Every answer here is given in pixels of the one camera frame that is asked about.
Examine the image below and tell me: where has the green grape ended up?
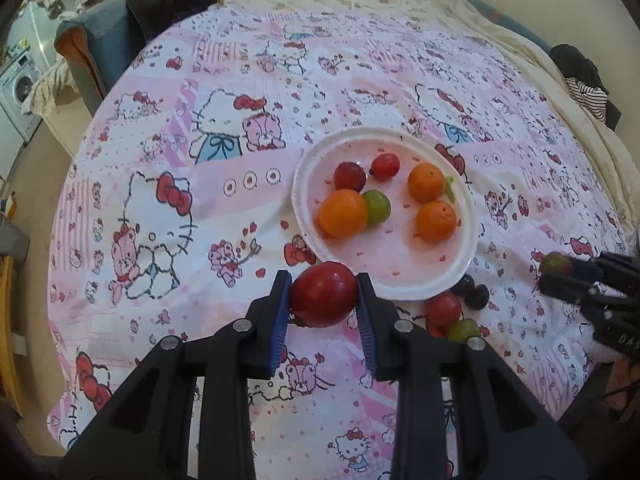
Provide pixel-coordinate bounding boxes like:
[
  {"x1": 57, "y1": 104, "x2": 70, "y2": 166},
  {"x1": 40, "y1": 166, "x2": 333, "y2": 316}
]
[
  {"x1": 539, "y1": 252, "x2": 573, "y2": 276},
  {"x1": 361, "y1": 190, "x2": 392, "y2": 226}
]

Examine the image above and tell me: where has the dark purple grape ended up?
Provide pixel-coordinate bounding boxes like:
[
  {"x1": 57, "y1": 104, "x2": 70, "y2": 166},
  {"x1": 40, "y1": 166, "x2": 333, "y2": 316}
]
[
  {"x1": 464, "y1": 284, "x2": 490, "y2": 311},
  {"x1": 450, "y1": 274, "x2": 475, "y2": 298}
]

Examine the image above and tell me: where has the red cherry tomato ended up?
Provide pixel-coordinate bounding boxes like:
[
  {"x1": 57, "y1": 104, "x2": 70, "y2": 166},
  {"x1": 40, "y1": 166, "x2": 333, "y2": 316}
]
[
  {"x1": 425, "y1": 292, "x2": 462, "y2": 330},
  {"x1": 369, "y1": 153, "x2": 400, "y2": 182}
]

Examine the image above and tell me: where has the oval orange tangerine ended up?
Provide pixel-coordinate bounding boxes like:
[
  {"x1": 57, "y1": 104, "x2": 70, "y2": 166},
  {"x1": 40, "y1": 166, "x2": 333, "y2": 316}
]
[{"x1": 414, "y1": 200, "x2": 458, "y2": 244}]

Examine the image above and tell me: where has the large red tomato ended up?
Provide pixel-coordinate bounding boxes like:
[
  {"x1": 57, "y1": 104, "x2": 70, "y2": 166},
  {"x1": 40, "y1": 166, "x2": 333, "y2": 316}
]
[{"x1": 290, "y1": 261, "x2": 358, "y2": 328}]

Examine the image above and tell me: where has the small orange tangerine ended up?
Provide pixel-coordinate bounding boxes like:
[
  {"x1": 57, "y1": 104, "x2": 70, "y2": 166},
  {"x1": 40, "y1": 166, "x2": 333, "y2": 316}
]
[{"x1": 316, "y1": 190, "x2": 368, "y2": 240}]

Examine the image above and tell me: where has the person's right hand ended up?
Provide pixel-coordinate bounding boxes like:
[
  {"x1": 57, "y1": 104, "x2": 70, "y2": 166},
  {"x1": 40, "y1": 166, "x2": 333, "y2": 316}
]
[{"x1": 603, "y1": 356, "x2": 639, "y2": 424}]

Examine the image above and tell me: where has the striped cloth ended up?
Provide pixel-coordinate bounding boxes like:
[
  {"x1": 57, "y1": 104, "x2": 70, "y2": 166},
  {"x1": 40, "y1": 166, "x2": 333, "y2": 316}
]
[{"x1": 565, "y1": 77, "x2": 608, "y2": 122}]

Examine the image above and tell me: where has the white pink plate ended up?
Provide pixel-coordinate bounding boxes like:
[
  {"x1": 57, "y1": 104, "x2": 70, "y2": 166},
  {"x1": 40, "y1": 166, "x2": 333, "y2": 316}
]
[{"x1": 291, "y1": 127, "x2": 478, "y2": 300}]

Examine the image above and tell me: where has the orange with green leaf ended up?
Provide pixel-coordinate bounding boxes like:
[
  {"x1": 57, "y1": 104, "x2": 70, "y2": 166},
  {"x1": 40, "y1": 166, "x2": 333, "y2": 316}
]
[{"x1": 407, "y1": 162, "x2": 456, "y2": 204}]

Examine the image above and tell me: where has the black garment on bed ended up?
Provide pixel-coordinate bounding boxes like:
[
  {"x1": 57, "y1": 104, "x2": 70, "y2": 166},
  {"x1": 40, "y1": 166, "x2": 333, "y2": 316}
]
[{"x1": 549, "y1": 44, "x2": 622, "y2": 130}]

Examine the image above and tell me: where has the pink Hello Kitty blanket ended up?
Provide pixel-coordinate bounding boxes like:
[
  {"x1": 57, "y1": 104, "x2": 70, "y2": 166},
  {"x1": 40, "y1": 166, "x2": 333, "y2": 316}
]
[{"x1": 48, "y1": 6, "x2": 628, "y2": 479}]

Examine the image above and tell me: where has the strawberry on plate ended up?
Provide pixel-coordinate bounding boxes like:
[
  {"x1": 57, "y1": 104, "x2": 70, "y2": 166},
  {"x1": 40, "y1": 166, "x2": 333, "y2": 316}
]
[{"x1": 333, "y1": 162, "x2": 367, "y2": 193}]

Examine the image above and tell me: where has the white washing machine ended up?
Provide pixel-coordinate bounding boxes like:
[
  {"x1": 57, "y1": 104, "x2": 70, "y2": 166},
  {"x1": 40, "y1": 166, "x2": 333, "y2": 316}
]
[{"x1": 1, "y1": 47, "x2": 41, "y2": 144}]

